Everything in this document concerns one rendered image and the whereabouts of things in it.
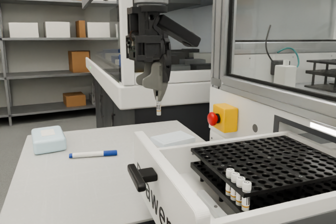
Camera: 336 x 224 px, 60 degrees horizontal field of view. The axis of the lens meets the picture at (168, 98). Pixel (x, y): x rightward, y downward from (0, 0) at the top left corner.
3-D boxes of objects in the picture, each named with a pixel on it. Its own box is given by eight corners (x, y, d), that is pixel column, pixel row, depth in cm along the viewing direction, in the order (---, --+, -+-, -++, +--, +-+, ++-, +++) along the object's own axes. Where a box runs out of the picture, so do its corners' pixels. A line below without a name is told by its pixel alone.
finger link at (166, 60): (156, 80, 68) (155, 42, 66) (163, 80, 68) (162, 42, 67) (164, 82, 63) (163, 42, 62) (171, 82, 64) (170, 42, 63)
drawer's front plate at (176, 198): (194, 301, 33) (196, 213, 30) (134, 182, 59) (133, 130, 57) (208, 297, 33) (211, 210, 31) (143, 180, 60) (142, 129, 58)
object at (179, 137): (163, 149, 92) (163, 144, 91) (150, 141, 99) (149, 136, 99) (195, 141, 98) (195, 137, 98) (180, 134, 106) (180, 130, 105)
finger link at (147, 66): (134, 98, 70) (133, 60, 68) (156, 96, 73) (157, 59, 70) (138, 102, 68) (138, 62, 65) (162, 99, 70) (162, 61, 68)
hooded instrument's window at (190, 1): (120, 85, 123) (116, -30, 114) (86, 57, 287) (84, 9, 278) (326, 73, 161) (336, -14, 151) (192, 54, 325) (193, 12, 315)
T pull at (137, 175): (138, 194, 40) (138, 185, 39) (126, 171, 47) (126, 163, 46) (163, 189, 41) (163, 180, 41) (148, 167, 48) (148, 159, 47)
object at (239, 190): (243, 198, 40) (243, 194, 39) (190, 151, 56) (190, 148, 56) (255, 195, 40) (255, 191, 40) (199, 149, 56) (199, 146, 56)
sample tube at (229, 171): (234, 198, 45) (236, 170, 44) (227, 199, 44) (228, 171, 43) (230, 194, 46) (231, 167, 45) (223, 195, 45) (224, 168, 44)
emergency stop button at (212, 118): (212, 127, 82) (212, 114, 82) (205, 123, 86) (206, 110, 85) (221, 126, 83) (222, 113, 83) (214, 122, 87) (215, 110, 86)
